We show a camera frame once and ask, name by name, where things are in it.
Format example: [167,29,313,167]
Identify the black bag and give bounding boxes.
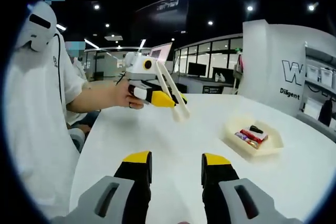
[318,99,333,126]

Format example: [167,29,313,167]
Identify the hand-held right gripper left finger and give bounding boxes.
[70,151,153,224]

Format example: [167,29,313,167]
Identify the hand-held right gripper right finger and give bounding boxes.
[201,153,292,224]

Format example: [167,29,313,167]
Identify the group of white storage bins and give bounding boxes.
[306,65,336,88]

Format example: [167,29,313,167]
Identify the dark hanging banner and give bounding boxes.
[135,0,188,33]

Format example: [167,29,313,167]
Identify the cream hexagonal food container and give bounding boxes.
[224,116,285,158]

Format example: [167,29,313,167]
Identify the grey metal shelf rack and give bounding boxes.
[296,41,336,130]

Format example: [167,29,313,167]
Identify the cream food tongs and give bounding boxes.
[155,60,191,122]

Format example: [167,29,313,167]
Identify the hanging bag with pink strap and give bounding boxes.
[233,50,246,78]

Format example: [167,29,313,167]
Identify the white chest device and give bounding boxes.
[15,1,58,51]

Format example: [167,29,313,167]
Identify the black desk monitor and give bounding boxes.
[187,62,207,77]

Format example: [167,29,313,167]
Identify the person's left hand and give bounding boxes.
[115,78,145,110]

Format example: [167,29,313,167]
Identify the purple food packet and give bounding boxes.
[234,131,253,142]

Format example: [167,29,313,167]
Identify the black chest device cable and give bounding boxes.
[54,32,65,104]

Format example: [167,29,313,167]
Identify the long red food bar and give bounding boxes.
[240,129,269,142]

